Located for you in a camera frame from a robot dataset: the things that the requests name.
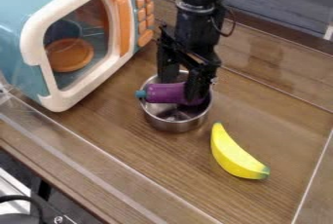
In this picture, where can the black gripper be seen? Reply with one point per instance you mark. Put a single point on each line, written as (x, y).
(186, 44)

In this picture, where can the purple toy eggplant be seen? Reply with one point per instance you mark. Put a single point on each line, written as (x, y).
(166, 93)

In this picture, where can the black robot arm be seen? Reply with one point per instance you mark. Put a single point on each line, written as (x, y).
(186, 45)

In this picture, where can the yellow toy banana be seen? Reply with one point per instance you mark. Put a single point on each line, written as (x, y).
(233, 158)

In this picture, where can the orange microwave turntable plate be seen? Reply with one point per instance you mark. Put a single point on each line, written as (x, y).
(69, 54)

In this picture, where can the blue white toy microwave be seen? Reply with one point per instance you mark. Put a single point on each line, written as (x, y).
(117, 26)

